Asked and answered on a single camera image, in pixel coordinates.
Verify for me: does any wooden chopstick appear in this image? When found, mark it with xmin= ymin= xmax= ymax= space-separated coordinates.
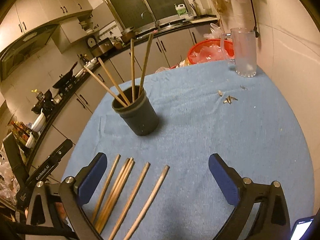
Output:
xmin=94 ymin=158 xmax=131 ymax=231
xmin=124 ymin=165 xmax=170 ymax=240
xmin=108 ymin=162 xmax=150 ymax=240
xmin=98 ymin=158 xmax=134 ymax=233
xmin=91 ymin=154 xmax=121 ymax=223

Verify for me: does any kitchen faucet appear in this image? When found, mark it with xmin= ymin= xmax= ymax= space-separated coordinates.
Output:
xmin=141 ymin=10 xmax=159 ymax=29

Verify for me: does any smartphone with lit screen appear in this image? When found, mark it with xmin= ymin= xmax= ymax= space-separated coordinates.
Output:
xmin=290 ymin=216 xmax=315 ymax=240

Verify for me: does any small white bowl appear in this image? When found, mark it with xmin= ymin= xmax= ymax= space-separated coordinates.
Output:
xmin=25 ymin=134 xmax=36 ymax=148

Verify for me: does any white bowl on counter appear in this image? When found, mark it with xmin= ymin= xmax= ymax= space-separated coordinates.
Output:
xmin=31 ymin=112 xmax=46 ymax=132

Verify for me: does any black utensil holder cup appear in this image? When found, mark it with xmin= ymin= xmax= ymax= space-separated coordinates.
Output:
xmin=112 ymin=85 xmax=159 ymax=136

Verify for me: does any black wok pan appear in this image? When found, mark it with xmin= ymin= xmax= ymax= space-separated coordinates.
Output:
xmin=53 ymin=61 xmax=78 ymax=89

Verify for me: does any chopstick in cup leftmost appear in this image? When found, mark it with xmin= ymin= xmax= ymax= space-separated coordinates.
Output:
xmin=83 ymin=67 xmax=127 ymax=107

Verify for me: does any seed shell cluster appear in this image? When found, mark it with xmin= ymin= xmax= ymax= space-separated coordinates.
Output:
xmin=223 ymin=96 xmax=238 ymax=104

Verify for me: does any blue towel table mat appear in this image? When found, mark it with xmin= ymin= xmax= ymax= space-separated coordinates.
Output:
xmin=64 ymin=61 xmax=315 ymax=239

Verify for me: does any silver toaster box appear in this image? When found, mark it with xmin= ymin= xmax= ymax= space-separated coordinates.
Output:
xmin=91 ymin=37 xmax=114 ymax=57

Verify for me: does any range hood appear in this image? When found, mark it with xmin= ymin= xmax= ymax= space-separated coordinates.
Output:
xmin=1 ymin=24 xmax=59 ymax=81

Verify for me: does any steel cooking pot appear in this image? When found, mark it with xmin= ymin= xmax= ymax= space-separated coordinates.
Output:
xmin=120 ymin=27 xmax=136 ymax=44

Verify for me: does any red plastic basket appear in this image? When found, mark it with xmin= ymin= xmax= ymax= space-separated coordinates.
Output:
xmin=187 ymin=38 xmax=225 ymax=64

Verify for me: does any green white detergent jug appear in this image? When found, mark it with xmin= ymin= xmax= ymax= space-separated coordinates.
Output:
xmin=175 ymin=4 xmax=188 ymax=18

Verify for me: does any black wall cable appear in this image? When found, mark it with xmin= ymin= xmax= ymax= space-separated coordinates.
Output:
xmin=242 ymin=0 xmax=260 ymax=38

